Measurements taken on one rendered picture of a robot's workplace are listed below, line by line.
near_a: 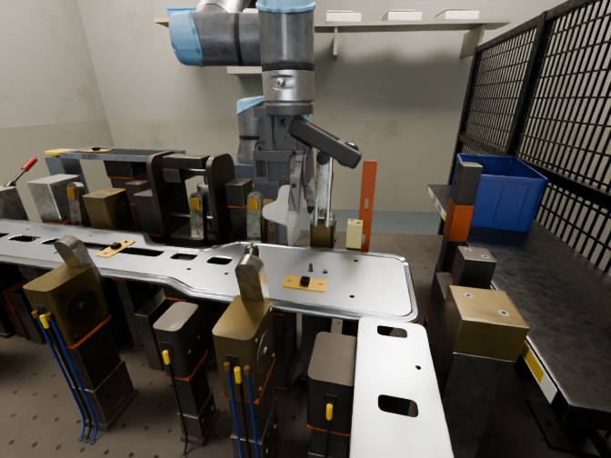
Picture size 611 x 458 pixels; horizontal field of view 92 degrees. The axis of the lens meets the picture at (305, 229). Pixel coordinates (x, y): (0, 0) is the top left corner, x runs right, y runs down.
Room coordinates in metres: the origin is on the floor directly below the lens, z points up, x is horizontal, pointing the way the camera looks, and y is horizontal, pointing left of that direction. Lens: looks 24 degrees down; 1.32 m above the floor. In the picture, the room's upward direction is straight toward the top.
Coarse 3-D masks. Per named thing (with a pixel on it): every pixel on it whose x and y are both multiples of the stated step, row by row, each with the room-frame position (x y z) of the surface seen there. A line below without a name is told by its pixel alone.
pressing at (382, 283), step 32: (0, 224) 0.76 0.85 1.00; (32, 224) 0.76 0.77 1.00; (64, 224) 0.75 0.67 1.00; (0, 256) 0.58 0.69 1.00; (32, 256) 0.58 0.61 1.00; (96, 256) 0.58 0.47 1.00; (128, 256) 0.58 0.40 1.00; (160, 256) 0.58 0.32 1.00; (224, 256) 0.58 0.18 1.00; (288, 256) 0.58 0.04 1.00; (320, 256) 0.58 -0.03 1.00; (352, 256) 0.58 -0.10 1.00; (384, 256) 0.57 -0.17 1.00; (192, 288) 0.46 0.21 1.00; (224, 288) 0.46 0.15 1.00; (288, 288) 0.46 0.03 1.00; (352, 288) 0.46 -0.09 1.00; (384, 288) 0.46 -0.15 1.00; (352, 320) 0.38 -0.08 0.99; (416, 320) 0.38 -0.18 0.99
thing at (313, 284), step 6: (288, 276) 0.49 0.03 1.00; (294, 276) 0.49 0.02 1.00; (300, 276) 0.49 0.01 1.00; (306, 276) 0.48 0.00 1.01; (294, 282) 0.47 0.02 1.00; (300, 282) 0.46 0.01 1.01; (306, 282) 0.46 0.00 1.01; (312, 282) 0.47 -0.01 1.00; (318, 282) 0.47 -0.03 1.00; (324, 282) 0.47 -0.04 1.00; (294, 288) 0.46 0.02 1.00; (300, 288) 0.45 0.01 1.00; (306, 288) 0.45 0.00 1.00; (312, 288) 0.45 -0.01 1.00; (318, 288) 0.45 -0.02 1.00; (324, 288) 0.45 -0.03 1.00
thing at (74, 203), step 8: (72, 184) 0.80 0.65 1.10; (80, 184) 0.81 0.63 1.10; (72, 192) 0.79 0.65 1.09; (80, 192) 0.80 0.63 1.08; (72, 200) 0.79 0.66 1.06; (80, 200) 0.79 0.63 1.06; (72, 208) 0.79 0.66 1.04; (80, 208) 0.79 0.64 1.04; (72, 216) 0.79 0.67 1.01; (80, 216) 0.78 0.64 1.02; (72, 224) 0.78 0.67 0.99; (80, 224) 0.78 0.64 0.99
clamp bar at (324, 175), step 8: (320, 152) 0.65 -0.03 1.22; (320, 160) 0.64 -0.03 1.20; (328, 160) 0.64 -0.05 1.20; (320, 168) 0.67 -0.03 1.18; (328, 168) 0.66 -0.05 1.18; (320, 176) 0.67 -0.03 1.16; (328, 176) 0.66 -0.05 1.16; (320, 184) 0.67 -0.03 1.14; (328, 184) 0.66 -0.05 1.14; (320, 192) 0.67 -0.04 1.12; (328, 192) 0.65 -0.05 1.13; (320, 200) 0.66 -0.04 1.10; (328, 200) 0.65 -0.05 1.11; (328, 208) 0.65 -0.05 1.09; (328, 216) 0.64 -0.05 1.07; (328, 224) 0.64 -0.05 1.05
